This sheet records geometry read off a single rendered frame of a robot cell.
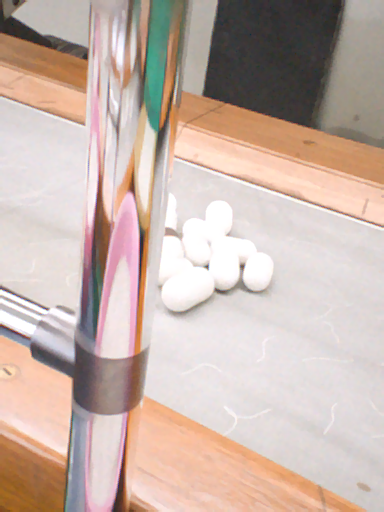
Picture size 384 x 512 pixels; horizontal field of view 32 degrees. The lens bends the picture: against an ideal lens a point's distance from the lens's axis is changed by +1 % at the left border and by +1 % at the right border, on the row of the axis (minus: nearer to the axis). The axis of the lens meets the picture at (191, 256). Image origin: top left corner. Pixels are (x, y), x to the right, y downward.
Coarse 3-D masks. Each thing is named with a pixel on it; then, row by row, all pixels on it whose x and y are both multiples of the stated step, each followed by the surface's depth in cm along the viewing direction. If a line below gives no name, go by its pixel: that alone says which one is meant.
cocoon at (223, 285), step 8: (216, 256) 44; (224, 256) 44; (232, 256) 44; (216, 264) 43; (224, 264) 43; (232, 264) 43; (216, 272) 43; (224, 272) 42; (232, 272) 43; (216, 280) 43; (224, 280) 42; (232, 280) 43; (224, 288) 43
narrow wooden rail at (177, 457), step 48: (0, 336) 33; (0, 384) 30; (48, 384) 31; (0, 432) 28; (48, 432) 28; (144, 432) 29; (192, 432) 29; (0, 480) 29; (48, 480) 28; (144, 480) 27; (192, 480) 27; (240, 480) 27; (288, 480) 28
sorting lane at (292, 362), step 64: (0, 128) 62; (64, 128) 64; (0, 192) 51; (64, 192) 53; (192, 192) 56; (256, 192) 58; (0, 256) 44; (64, 256) 45; (320, 256) 49; (192, 320) 40; (256, 320) 41; (320, 320) 42; (192, 384) 35; (256, 384) 36; (320, 384) 37; (256, 448) 32; (320, 448) 33
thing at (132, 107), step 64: (128, 0) 14; (192, 0) 15; (128, 64) 15; (128, 128) 16; (128, 192) 17; (128, 256) 18; (0, 320) 22; (64, 320) 21; (128, 320) 19; (128, 384) 20; (128, 448) 22
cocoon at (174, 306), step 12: (180, 276) 40; (192, 276) 41; (204, 276) 41; (168, 288) 40; (180, 288) 40; (192, 288) 40; (204, 288) 41; (168, 300) 40; (180, 300) 40; (192, 300) 40; (204, 300) 42
